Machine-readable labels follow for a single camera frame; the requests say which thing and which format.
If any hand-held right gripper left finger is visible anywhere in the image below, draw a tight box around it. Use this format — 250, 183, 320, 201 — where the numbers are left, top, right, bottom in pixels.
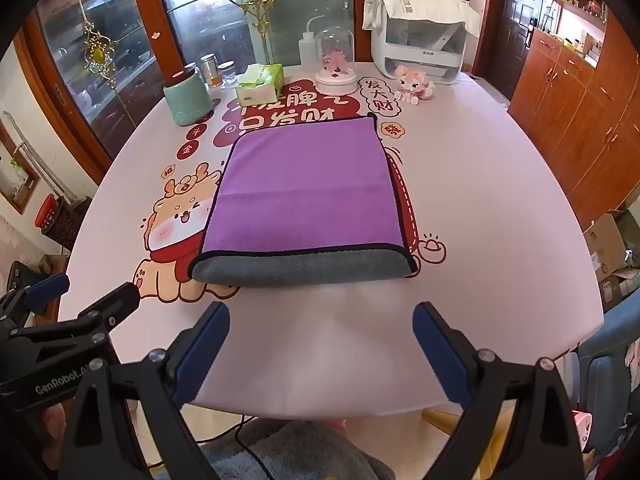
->
60, 301, 232, 480

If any brown wooden cabinet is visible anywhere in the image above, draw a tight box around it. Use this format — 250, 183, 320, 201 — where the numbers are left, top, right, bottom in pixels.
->
507, 0, 640, 221

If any black cable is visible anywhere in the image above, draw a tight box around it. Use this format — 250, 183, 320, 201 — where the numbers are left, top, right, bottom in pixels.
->
234, 414, 267, 480

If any purple and grey towel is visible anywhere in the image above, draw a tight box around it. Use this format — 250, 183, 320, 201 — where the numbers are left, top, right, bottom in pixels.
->
191, 114, 418, 288

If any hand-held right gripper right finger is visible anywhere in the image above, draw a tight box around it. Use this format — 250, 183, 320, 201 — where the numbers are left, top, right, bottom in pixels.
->
412, 301, 586, 480

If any blue chair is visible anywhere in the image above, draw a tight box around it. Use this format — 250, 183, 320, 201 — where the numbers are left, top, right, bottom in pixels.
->
575, 305, 640, 461

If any white squeeze bottle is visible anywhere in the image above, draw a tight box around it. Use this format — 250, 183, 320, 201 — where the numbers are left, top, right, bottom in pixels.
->
298, 16, 332, 72

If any glass door display cabinet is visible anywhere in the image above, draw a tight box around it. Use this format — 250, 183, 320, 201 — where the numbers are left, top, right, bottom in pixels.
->
15, 0, 362, 173

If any small gold door ornament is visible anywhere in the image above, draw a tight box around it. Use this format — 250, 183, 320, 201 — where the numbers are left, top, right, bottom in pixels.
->
81, 22, 119, 80

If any green ceramic canister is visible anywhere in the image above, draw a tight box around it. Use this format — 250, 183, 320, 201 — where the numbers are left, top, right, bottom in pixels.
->
163, 64, 213, 126

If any green tissue box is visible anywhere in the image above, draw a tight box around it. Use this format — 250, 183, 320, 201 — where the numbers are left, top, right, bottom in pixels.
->
235, 63, 285, 106

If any grey fuzzy clothing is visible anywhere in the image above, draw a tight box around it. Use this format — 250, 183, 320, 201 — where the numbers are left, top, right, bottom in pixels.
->
200, 417, 397, 480

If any glass jar with silver lid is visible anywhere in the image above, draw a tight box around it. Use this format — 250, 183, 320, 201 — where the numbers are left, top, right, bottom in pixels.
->
200, 53, 221, 89

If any dark woven basket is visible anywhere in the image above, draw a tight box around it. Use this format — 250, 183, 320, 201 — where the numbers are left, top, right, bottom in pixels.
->
42, 196, 92, 252

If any pink plush toy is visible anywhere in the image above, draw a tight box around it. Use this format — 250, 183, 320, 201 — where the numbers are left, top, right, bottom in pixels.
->
395, 65, 436, 106

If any open cardboard box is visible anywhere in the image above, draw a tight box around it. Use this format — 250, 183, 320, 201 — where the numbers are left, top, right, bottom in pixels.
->
583, 211, 630, 277

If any white appliance dust cover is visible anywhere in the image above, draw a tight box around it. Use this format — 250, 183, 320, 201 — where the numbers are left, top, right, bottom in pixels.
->
362, 0, 482, 37

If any glass dome with pink flower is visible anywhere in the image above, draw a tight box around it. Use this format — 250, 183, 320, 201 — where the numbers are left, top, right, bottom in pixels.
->
315, 26, 359, 95

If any dark wooden door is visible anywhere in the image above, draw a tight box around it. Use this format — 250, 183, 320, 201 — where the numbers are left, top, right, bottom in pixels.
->
487, 0, 547, 102

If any pink printed tablecloth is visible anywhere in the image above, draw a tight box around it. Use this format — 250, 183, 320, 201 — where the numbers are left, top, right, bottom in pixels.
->
59, 67, 608, 421

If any wooden picture frame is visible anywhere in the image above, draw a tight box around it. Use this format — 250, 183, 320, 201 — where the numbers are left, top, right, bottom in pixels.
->
0, 119, 42, 216

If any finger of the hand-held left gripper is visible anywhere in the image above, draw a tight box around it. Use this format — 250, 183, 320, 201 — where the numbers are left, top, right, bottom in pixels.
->
0, 273, 71, 332
56, 281, 142, 343

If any white countertop appliance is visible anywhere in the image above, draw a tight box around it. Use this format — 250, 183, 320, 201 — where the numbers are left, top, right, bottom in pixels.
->
370, 10, 469, 85

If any red plastic container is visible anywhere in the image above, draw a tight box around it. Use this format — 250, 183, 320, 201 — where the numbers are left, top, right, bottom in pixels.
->
33, 195, 59, 237

